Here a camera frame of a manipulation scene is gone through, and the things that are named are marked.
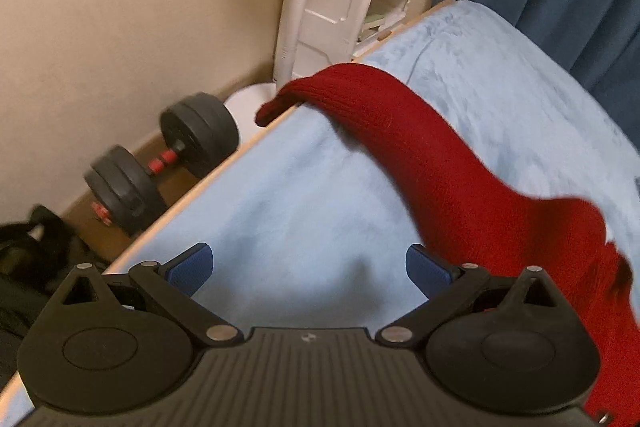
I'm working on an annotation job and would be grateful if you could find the red knitted garment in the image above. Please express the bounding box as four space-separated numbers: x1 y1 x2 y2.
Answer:
255 63 640 427

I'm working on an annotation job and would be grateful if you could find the black dumbbell with red handle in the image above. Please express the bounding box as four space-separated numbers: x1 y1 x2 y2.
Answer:
84 93 240 238

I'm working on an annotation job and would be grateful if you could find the white round fan base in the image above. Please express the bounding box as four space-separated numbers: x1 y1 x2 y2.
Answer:
223 83 284 144

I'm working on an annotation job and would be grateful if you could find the black bag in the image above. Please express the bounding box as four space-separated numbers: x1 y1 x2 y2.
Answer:
0 205 109 378

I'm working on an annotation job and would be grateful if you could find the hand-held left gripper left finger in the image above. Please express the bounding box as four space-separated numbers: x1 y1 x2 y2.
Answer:
49 243 244 349

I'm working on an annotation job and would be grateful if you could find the light blue fleece blanket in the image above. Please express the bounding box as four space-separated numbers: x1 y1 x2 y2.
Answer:
0 0 640 427

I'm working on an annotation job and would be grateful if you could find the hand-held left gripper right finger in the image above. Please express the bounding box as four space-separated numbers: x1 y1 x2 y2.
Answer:
375 244 574 351

